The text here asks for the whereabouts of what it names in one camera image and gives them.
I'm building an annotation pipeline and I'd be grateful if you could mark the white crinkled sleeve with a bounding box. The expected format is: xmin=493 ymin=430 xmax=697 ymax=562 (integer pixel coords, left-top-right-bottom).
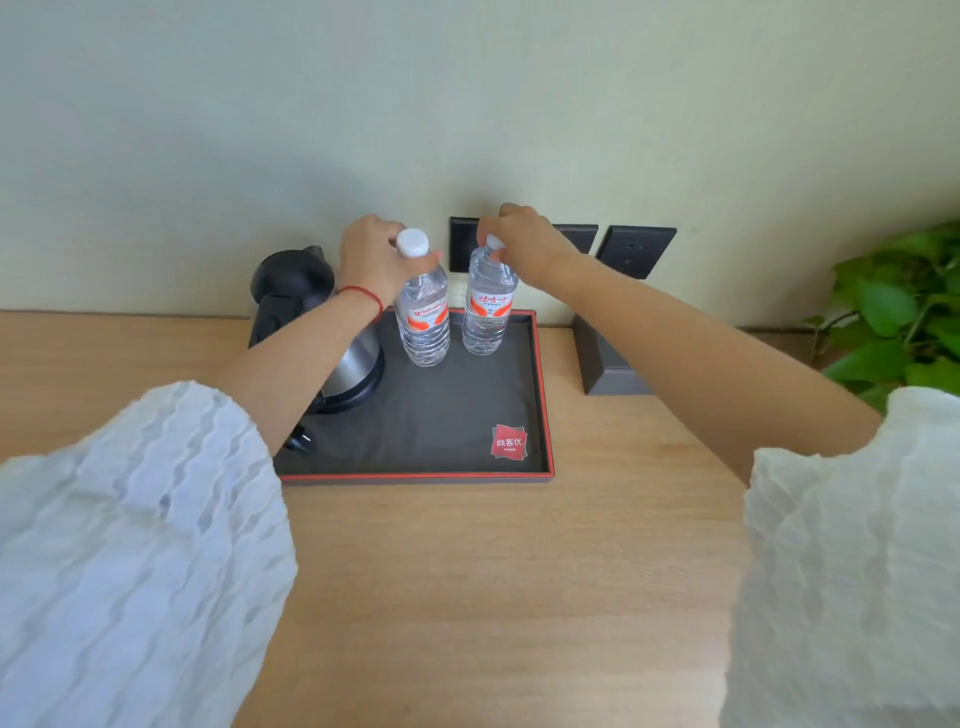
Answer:
xmin=0 ymin=380 xmax=300 ymax=728
xmin=718 ymin=385 xmax=960 ymax=728

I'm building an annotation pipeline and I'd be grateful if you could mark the red string bracelet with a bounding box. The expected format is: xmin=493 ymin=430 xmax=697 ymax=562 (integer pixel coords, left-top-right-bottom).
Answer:
xmin=335 ymin=285 xmax=386 ymax=325

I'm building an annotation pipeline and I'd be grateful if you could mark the dark grey wall socket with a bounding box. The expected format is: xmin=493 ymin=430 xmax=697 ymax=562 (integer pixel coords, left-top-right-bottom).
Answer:
xmin=553 ymin=222 xmax=600 ymax=257
xmin=448 ymin=216 xmax=483 ymax=274
xmin=595 ymin=224 xmax=678 ymax=282

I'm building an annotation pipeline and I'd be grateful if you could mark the green leafy plant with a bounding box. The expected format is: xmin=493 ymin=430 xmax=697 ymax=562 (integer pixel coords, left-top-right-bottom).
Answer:
xmin=804 ymin=220 xmax=960 ymax=415

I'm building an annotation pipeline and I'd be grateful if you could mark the dark brown tissue box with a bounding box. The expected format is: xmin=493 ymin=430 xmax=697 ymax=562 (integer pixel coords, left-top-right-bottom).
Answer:
xmin=571 ymin=312 xmax=655 ymax=397

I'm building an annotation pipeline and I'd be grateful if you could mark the black steel electric kettle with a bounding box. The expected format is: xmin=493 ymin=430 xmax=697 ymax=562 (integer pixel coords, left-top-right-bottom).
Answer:
xmin=248 ymin=245 xmax=387 ymax=416

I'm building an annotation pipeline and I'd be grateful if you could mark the person's left hand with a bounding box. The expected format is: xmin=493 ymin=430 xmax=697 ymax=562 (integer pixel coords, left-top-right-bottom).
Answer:
xmin=337 ymin=215 xmax=445 ymax=309

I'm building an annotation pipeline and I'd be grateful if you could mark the person's left forearm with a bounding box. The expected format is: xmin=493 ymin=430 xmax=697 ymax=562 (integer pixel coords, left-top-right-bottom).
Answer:
xmin=217 ymin=288 xmax=385 ymax=453

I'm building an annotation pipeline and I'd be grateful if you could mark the person's right hand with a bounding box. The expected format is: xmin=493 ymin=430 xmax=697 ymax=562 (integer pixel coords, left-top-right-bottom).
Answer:
xmin=477 ymin=203 xmax=586 ymax=293

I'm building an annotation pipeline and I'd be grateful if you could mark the person's right forearm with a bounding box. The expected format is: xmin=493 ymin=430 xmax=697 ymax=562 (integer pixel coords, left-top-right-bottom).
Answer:
xmin=551 ymin=253 xmax=885 ymax=485

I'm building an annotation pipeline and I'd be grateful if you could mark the black tray with red rim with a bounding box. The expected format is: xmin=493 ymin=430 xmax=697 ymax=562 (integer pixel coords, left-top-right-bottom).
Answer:
xmin=272 ymin=306 xmax=557 ymax=486

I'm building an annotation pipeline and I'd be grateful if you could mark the clear water bottle red label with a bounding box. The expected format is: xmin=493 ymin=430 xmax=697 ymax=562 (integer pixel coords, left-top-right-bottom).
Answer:
xmin=394 ymin=228 xmax=452 ymax=369
xmin=462 ymin=234 xmax=520 ymax=357

